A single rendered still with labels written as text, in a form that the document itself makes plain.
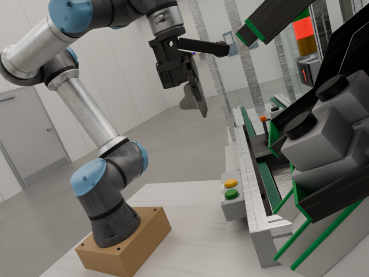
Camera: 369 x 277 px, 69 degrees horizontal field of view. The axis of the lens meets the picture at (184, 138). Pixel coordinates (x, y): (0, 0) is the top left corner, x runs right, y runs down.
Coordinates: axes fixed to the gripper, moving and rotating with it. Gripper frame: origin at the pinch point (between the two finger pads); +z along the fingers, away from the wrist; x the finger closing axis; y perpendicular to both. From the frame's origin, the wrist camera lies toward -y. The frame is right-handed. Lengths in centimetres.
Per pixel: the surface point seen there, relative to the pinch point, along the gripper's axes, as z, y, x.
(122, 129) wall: 112, 367, -745
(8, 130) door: -11, 487, -457
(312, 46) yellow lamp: -4.6, -32.5, -21.6
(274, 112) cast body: 15.2, -19.4, -36.7
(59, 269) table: 37, 66, -4
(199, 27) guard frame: -27, 0, -87
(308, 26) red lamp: -10.2, -32.7, -21.6
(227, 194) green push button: 26.1, 2.5, -5.4
